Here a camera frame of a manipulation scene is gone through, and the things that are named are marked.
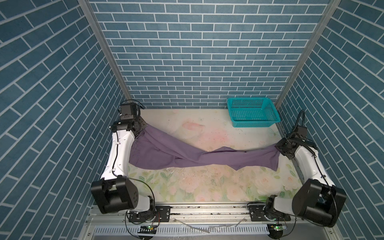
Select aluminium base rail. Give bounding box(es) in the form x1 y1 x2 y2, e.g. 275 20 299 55
79 203 343 240

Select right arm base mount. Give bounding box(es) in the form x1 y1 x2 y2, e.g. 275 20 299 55
247 203 291 223

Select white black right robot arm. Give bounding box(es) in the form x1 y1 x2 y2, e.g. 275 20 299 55
264 132 347 228

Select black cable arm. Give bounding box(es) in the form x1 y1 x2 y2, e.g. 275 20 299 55
119 99 145 110
292 109 308 139

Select teal plastic basket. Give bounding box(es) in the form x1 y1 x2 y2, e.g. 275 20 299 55
227 98 281 128

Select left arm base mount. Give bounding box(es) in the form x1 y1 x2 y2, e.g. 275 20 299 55
128 206 171 224

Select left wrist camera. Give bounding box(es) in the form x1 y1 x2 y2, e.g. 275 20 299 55
120 103 140 121

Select purple trousers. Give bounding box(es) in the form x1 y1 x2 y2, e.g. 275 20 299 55
129 125 281 171

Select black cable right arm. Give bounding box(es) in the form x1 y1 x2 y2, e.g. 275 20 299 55
292 109 308 139

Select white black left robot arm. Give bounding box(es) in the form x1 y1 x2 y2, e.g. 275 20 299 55
91 117 156 224

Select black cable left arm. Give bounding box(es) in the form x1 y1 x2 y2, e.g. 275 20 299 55
119 99 145 110

